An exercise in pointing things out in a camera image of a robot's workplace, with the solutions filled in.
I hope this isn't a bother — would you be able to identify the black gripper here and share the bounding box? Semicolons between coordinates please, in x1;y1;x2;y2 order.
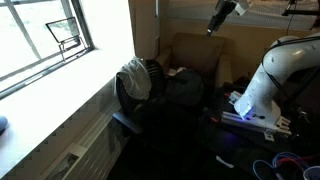
207;0;236;36

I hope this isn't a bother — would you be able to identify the gray cloth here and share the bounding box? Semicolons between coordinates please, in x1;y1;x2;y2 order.
116;57;151;100

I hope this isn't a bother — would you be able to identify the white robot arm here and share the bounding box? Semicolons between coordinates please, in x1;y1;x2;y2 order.
207;0;320;93

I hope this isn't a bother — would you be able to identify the white crumpled cloth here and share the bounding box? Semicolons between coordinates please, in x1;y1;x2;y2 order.
168;67;187;76

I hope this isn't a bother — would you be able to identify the black office chair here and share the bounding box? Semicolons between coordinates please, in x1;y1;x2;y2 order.
113;60;200;154

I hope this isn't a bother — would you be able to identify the brown armchair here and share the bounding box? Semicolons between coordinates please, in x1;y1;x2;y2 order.
156;33;233;88

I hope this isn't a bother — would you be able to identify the dark backpack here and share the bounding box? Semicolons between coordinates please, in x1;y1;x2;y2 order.
166;70;204;106

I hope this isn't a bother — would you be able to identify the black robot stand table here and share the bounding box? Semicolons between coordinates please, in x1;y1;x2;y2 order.
194;83;320;180

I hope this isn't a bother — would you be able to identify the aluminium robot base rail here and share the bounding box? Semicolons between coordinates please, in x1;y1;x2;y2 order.
221;101;292;142

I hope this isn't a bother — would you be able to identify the blue cable bundle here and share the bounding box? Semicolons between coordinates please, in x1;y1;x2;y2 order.
252;151;313;180

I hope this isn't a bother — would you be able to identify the wall radiator heater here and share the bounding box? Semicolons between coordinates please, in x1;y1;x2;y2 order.
39;96;131;180

